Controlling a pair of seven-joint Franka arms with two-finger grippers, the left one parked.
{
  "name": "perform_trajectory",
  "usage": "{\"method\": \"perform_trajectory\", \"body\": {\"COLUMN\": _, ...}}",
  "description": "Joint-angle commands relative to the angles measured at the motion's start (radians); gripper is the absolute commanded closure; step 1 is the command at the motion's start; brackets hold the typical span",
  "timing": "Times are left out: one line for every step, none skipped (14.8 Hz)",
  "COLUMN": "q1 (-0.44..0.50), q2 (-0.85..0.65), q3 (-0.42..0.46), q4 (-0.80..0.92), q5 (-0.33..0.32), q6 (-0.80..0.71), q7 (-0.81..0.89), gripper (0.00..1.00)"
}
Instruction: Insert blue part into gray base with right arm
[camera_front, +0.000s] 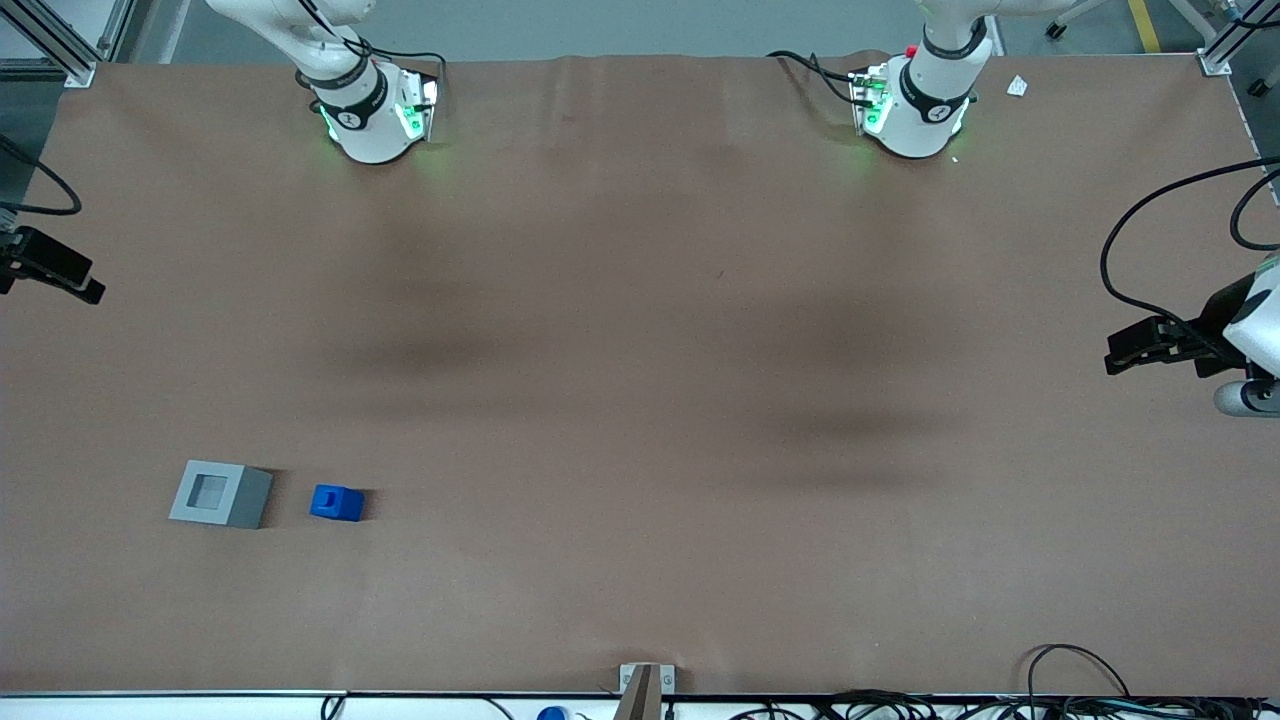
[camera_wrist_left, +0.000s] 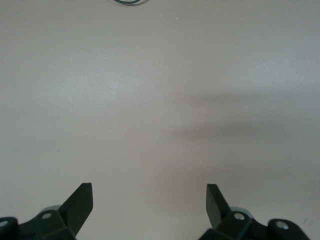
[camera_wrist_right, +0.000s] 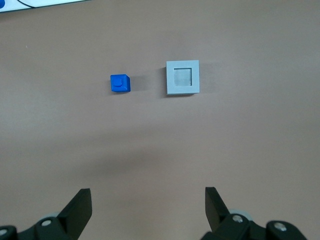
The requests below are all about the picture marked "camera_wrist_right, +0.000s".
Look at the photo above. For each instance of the blue cube part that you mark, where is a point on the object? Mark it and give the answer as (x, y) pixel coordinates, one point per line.
(119, 83)

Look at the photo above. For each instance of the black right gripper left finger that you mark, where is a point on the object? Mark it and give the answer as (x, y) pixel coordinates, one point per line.
(72, 215)

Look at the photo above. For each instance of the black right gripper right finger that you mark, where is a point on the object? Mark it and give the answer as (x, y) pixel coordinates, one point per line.
(216, 212)

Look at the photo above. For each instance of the blue round cap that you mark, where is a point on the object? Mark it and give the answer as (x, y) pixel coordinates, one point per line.
(1, 3)

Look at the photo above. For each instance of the gray square base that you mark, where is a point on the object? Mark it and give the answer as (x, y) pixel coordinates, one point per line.
(170, 80)

